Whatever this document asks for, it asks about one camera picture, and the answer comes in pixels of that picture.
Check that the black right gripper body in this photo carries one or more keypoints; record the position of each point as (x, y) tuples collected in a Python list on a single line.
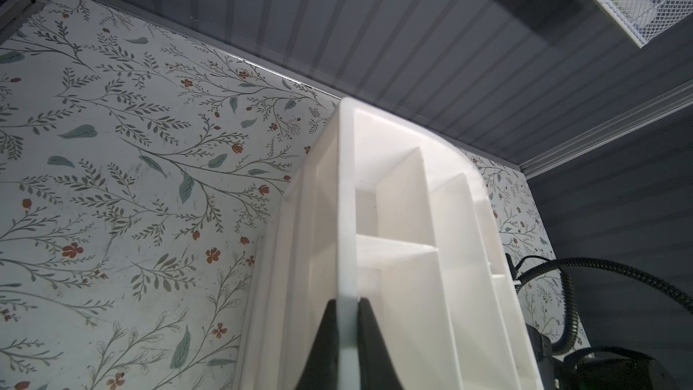
[(598, 368)]

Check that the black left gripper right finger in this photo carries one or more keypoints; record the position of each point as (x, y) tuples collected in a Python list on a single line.
[(375, 365)]

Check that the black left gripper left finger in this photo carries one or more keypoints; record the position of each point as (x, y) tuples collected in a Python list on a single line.
[(322, 366)]

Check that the white desk drawer organizer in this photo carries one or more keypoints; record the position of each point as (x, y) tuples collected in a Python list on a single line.
[(385, 211)]

